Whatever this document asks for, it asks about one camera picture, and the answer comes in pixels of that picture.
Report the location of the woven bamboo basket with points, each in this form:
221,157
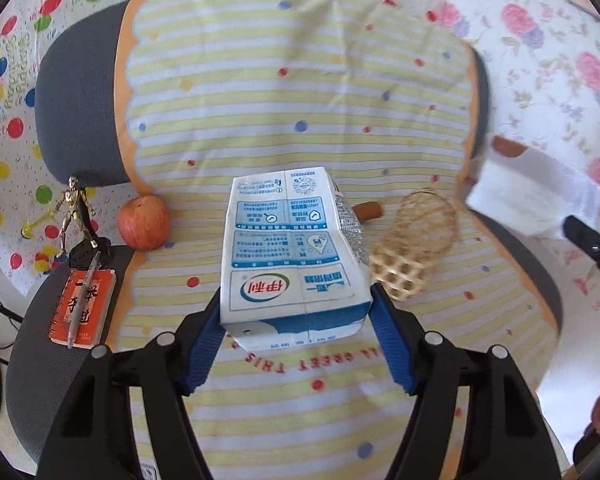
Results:
415,240

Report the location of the balloon print cloth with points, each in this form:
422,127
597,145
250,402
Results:
20,40

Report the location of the floral print cloth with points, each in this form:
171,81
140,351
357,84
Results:
555,85

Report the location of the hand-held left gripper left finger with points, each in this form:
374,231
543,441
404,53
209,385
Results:
205,345

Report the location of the white blue milk carton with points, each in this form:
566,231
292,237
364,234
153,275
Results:
285,240

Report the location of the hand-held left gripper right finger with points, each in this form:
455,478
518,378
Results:
392,345

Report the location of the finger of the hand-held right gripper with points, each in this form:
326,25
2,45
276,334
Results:
592,245

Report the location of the grey pen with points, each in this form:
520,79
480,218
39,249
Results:
77,310

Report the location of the white tissue packet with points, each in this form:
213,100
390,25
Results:
530,190

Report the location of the orange spiral notebook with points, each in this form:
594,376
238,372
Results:
92,305

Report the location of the brown rounded object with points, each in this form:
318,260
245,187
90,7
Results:
510,146

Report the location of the red apple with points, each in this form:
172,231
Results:
142,222

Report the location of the gold action figurine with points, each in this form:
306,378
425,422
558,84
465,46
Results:
70,205

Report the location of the orange sausage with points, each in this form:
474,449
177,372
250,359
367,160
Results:
370,211

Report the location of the yellow striped dotted sheet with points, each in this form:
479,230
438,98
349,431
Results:
305,85

